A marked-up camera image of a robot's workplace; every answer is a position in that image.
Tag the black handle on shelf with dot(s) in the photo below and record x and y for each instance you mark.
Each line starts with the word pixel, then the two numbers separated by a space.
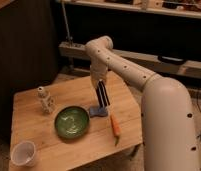
pixel 171 60

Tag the wooden shelf bench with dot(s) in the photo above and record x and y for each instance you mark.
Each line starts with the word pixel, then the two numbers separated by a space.
pixel 189 68

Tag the wooden folding table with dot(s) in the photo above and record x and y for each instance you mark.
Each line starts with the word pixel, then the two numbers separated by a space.
pixel 30 123

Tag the white plastic cup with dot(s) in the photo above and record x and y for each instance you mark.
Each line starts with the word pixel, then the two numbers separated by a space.
pixel 24 154

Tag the black striped eraser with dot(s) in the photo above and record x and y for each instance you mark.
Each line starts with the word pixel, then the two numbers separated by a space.
pixel 102 95

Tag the orange carrot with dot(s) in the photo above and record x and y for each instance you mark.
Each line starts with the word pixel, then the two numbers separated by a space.
pixel 116 128

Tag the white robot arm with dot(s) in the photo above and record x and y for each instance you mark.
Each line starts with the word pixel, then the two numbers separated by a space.
pixel 168 124

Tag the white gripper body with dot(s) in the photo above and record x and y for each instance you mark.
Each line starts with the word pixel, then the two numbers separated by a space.
pixel 97 75

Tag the metal stand pole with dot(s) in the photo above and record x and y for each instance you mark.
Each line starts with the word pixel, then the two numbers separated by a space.
pixel 69 38

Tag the green bowl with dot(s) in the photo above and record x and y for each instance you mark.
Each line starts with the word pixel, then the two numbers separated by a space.
pixel 71 122

